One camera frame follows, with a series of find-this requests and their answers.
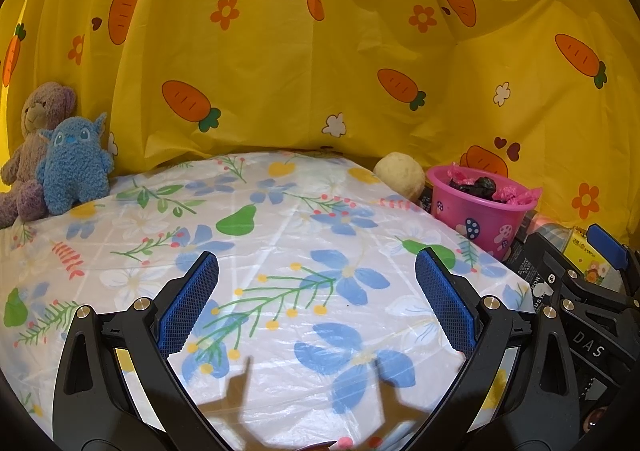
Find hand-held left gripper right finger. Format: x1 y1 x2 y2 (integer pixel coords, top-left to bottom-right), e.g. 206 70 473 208
397 246 581 451

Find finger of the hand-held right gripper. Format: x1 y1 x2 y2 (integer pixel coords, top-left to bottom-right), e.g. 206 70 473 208
586 224 640 277
559 265 632 317

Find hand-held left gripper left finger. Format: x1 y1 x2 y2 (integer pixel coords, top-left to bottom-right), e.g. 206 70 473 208
51 251 236 451

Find pink mushroom print bucket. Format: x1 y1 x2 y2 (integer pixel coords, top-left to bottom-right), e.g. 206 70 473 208
426 165 543 262

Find black plastic bag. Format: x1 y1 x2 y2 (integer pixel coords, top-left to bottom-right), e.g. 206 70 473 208
450 175 499 203

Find yellow box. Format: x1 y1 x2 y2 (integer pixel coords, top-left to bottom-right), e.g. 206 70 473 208
567 236 623 284

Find floral plastic tablecloth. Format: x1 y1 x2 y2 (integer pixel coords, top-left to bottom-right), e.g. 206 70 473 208
0 148 533 451

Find beige plush ball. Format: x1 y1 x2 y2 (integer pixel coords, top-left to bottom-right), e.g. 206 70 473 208
374 151 426 202

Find blue plush monster toy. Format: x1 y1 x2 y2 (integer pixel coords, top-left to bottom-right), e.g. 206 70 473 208
37 112 115 216

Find purple teddy bear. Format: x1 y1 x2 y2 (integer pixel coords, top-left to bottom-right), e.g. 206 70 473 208
0 82 78 229

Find yellow carrot print curtain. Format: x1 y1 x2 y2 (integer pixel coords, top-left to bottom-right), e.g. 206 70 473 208
0 0 640 252

